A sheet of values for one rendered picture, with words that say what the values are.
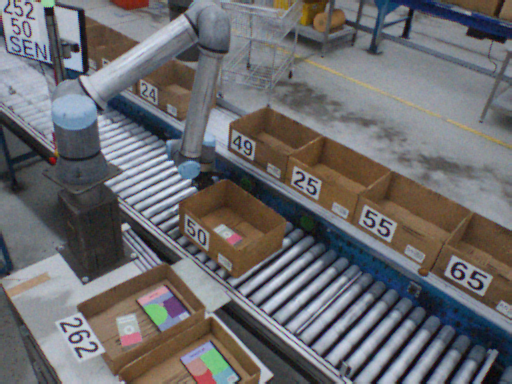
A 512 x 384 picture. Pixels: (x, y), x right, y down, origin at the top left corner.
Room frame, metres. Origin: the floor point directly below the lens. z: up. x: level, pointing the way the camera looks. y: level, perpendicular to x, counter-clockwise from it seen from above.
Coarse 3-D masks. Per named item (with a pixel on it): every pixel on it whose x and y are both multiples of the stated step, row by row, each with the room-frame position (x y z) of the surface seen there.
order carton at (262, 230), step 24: (216, 192) 1.78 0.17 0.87; (240, 192) 1.76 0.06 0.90; (192, 216) 1.55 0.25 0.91; (216, 216) 1.73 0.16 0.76; (240, 216) 1.75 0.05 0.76; (264, 216) 1.66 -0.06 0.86; (192, 240) 1.55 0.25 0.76; (216, 240) 1.44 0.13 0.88; (264, 240) 1.47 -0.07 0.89; (240, 264) 1.37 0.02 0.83
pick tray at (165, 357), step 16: (208, 320) 1.07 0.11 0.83; (176, 336) 0.98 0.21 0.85; (192, 336) 1.02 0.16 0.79; (208, 336) 1.06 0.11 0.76; (224, 336) 1.02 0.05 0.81; (160, 352) 0.93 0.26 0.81; (176, 352) 0.97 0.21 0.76; (224, 352) 0.99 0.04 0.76; (240, 352) 0.96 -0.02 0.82; (128, 368) 0.85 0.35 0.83; (144, 368) 0.88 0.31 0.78; (160, 368) 0.90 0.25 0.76; (176, 368) 0.91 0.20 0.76; (240, 368) 0.94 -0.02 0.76; (256, 368) 0.90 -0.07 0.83
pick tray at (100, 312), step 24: (120, 288) 1.18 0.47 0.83; (144, 288) 1.25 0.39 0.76; (96, 312) 1.11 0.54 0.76; (120, 312) 1.12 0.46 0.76; (144, 312) 1.13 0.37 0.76; (192, 312) 1.16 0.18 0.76; (96, 336) 1.00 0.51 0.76; (144, 336) 1.02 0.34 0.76; (168, 336) 1.00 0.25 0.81; (120, 360) 0.88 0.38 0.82
